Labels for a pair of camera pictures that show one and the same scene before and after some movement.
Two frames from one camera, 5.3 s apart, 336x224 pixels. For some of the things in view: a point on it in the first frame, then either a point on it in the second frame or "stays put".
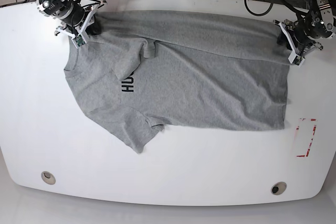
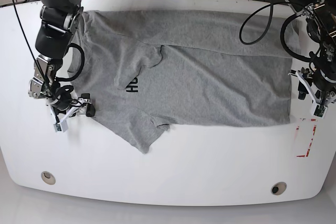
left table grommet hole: x=48 y=178 stays put
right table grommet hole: x=279 y=188 stays put
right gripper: x=298 y=49 → x=317 y=96
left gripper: x=77 y=31 → x=62 y=113
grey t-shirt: x=145 y=69 stays put
